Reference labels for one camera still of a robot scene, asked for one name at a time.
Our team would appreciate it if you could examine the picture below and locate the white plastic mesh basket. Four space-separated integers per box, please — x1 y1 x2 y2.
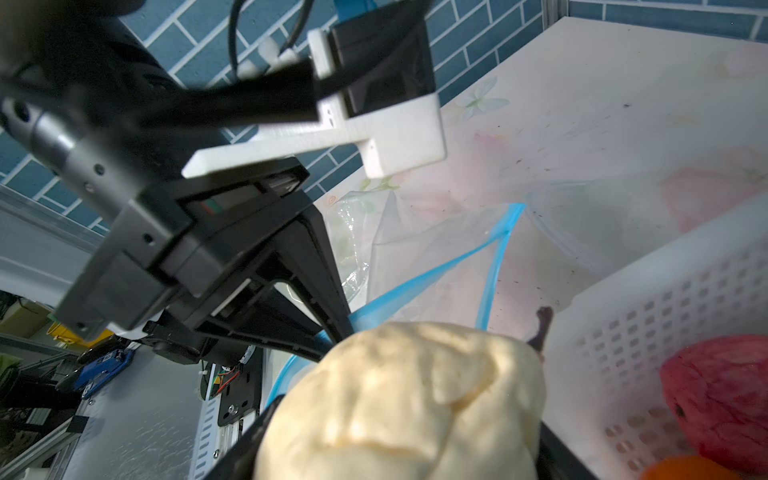
543 195 767 479

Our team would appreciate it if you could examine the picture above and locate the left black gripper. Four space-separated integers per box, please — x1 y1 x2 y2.
55 158 353 365

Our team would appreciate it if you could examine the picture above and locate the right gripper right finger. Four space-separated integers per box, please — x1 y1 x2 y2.
536 423 597 480

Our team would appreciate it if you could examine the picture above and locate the clear zip top bag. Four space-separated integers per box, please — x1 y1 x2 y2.
263 173 768 409

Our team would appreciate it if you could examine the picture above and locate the cream white bun toy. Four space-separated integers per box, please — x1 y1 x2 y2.
254 322 546 479

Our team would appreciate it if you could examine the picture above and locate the pink crinkled food toy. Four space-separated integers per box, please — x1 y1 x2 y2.
659 334 767 476

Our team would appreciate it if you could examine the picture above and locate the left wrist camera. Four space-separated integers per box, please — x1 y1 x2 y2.
182 1 447 179

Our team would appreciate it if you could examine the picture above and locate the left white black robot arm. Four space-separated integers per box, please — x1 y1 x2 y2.
1 1 353 364

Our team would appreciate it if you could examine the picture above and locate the orange crinkled food toy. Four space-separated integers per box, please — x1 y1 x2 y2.
640 456 742 480

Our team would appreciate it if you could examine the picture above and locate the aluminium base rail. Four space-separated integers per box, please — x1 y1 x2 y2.
188 347 265 479

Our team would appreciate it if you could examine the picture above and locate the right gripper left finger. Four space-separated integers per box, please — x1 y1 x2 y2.
205 395 284 480

